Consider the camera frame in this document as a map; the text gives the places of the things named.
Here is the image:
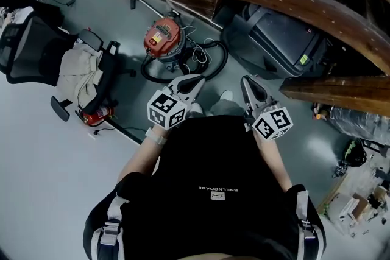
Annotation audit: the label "black vacuum hose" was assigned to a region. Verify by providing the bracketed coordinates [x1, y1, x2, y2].
[140, 38, 229, 85]

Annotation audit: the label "grey right harness strap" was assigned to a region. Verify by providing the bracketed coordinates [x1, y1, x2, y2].
[296, 189, 315, 253]

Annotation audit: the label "person's right white shoe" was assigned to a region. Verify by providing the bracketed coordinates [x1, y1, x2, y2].
[219, 89, 234, 103]

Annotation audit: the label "black green bag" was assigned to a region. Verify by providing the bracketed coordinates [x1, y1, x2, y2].
[342, 138, 368, 167]

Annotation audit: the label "thin white cable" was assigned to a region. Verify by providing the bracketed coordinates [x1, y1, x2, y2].
[181, 24, 215, 74]

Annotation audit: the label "red grey vacuum cleaner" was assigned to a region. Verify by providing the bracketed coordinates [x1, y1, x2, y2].
[143, 17, 185, 63]

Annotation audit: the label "person's left white shoe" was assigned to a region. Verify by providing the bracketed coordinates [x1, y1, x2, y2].
[189, 102, 204, 117]

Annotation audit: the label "small orange object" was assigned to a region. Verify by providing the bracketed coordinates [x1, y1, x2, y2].
[312, 103, 328, 121]

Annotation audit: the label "person's black t-shirt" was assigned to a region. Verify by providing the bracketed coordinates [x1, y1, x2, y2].
[83, 114, 327, 260]

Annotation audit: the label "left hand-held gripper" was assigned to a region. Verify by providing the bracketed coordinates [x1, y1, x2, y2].
[147, 74, 205, 131]

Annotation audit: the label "cardboard box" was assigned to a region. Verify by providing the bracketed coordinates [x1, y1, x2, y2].
[349, 192, 372, 223]

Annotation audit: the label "red fire extinguisher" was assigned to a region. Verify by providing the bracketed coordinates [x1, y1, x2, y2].
[78, 105, 116, 127]

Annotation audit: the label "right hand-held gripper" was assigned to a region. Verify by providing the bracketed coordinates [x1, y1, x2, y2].
[240, 76, 294, 141]

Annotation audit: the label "grey harness strap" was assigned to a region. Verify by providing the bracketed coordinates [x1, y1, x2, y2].
[99, 194, 123, 253]
[296, 189, 315, 253]

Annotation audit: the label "person's white shoe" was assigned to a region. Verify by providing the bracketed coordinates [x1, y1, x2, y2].
[219, 89, 234, 103]
[189, 102, 204, 117]

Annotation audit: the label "person's left forearm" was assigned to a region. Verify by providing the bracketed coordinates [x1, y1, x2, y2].
[117, 126, 168, 183]

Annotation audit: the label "white wristband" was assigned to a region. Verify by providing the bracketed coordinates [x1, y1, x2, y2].
[145, 127, 169, 146]

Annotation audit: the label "person's right forearm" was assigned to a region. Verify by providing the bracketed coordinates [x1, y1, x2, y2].
[253, 130, 294, 193]

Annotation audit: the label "person's grey jeans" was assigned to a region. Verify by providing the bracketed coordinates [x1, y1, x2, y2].
[209, 99, 245, 117]

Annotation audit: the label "black mesh office chair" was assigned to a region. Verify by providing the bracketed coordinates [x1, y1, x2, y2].
[0, 10, 137, 123]

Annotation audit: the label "metal rod with black tip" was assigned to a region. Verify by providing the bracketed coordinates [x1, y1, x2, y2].
[130, 0, 182, 22]

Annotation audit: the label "beige jacket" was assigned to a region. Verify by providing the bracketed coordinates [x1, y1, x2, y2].
[57, 43, 105, 108]

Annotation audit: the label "black power cable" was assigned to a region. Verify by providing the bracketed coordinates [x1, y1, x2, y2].
[92, 125, 117, 136]

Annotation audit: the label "grey left harness strap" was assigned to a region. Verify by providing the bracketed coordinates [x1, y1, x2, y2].
[99, 194, 123, 253]

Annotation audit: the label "black plastic wrapped bundle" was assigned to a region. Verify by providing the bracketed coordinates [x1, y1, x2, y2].
[330, 104, 390, 147]

